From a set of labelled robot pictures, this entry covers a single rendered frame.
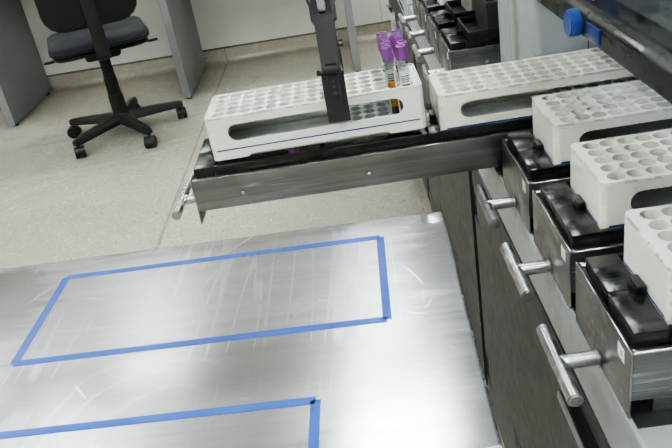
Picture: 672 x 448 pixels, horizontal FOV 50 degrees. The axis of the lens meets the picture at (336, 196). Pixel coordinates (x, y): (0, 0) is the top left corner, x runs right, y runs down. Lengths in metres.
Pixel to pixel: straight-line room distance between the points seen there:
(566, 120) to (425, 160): 0.21
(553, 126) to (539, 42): 0.28
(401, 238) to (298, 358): 0.20
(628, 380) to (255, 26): 4.13
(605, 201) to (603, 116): 0.17
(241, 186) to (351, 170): 0.15
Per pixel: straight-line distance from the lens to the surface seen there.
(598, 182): 0.74
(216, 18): 4.62
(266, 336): 0.64
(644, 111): 0.89
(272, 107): 1.00
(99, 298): 0.77
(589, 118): 0.88
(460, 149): 0.99
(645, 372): 0.63
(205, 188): 1.01
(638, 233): 0.66
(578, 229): 0.75
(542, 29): 1.12
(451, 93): 0.99
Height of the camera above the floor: 1.20
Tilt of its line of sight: 27 degrees down
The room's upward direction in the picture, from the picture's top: 10 degrees counter-clockwise
